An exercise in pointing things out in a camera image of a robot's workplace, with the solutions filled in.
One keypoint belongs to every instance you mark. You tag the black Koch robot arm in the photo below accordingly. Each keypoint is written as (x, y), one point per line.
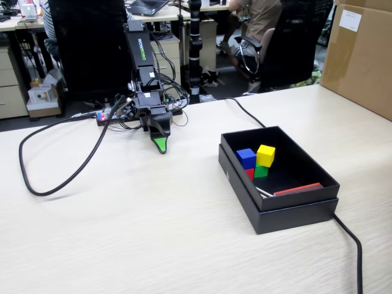
(139, 46)

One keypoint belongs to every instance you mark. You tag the camouflage cloth bag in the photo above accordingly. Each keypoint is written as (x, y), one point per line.
(307, 79)

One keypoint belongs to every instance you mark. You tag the beige drawer cabinet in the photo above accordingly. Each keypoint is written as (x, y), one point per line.
(12, 85)
(170, 58)

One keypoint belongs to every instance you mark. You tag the small open cardboard box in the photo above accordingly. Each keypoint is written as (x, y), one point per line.
(43, 107)

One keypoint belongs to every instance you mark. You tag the black laptop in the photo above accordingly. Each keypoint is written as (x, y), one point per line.
(147, 6)

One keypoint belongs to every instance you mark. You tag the yellow wooden cube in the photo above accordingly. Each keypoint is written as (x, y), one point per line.
(265, 156)

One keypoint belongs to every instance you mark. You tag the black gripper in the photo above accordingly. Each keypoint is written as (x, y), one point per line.
(148, 102)

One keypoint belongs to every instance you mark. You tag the blue wooden cube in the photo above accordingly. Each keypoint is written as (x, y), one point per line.
(246, 159)

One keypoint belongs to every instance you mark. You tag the person in tan shirt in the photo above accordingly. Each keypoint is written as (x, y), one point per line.
(263, 18)

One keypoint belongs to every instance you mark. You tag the large brown cardboard box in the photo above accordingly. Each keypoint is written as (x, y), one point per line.
(361, 61)

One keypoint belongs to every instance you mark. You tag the light wooden office desk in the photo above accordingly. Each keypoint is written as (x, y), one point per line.
(9, 26)
(165, 15)

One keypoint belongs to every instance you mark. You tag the white small product box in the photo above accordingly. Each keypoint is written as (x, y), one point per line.
(39, 95)

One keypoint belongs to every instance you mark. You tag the black open box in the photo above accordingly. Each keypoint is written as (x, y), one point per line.
(291, 219)

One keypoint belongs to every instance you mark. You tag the green wooden cube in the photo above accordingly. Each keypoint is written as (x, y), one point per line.
(261, 172)

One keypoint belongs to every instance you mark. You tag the black cardboard box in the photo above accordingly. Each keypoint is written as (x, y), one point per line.
(294, 199)

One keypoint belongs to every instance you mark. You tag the person in striped shirt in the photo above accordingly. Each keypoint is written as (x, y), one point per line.
(49, 18)

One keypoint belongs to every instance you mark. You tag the controller board with red led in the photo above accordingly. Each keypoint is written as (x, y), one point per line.
(102, 117)

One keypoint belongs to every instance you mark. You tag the silver pen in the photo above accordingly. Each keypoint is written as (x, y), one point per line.
(264, 192)

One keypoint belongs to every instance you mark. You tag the black mesh office chair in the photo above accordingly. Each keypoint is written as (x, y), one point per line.
(92, 46)

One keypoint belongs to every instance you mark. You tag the red wooden cube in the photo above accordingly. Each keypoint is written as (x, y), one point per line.
(250, 174)

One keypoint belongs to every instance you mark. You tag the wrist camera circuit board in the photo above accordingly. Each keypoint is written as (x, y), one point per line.
(125, 108)

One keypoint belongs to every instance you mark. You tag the black office chair with armrest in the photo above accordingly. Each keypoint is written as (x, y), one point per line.
(291, 46)

